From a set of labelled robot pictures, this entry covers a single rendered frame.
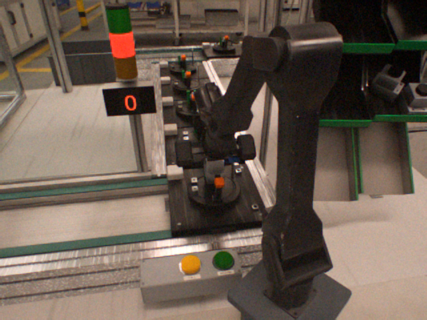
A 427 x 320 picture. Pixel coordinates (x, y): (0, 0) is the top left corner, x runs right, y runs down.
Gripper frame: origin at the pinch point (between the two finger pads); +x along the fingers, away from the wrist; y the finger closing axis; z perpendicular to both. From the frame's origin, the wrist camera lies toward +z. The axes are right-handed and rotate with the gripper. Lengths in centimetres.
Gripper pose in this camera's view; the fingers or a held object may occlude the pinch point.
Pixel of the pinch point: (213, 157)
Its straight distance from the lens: 79.8
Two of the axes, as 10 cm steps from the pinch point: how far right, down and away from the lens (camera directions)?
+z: -1.3, -9.4, 3.0
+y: -9.9, 1.0, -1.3
